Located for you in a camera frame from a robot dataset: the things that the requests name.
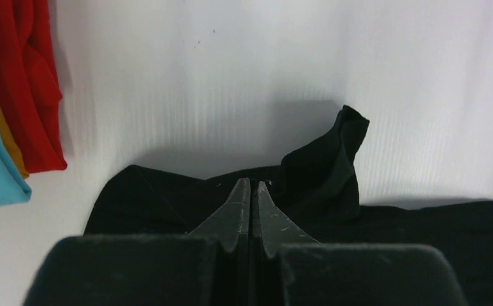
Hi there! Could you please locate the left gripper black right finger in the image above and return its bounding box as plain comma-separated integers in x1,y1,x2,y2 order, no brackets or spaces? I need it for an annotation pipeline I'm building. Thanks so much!
251,182,467,305

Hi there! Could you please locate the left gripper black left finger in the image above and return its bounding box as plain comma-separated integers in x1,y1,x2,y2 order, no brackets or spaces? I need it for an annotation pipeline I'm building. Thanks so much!
24,178,251,305

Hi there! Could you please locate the black t-shirt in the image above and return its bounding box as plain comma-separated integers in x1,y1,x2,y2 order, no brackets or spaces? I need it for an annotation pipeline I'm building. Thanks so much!
85,106,493,305

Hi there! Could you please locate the folded red t-shirt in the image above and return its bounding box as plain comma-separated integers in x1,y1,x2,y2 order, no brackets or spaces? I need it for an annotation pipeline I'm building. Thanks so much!
0,0,67,173

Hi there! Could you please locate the folded yellow t-shirt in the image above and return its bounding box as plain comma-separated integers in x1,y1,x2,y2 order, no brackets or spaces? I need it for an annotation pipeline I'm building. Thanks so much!
0,21,30,180

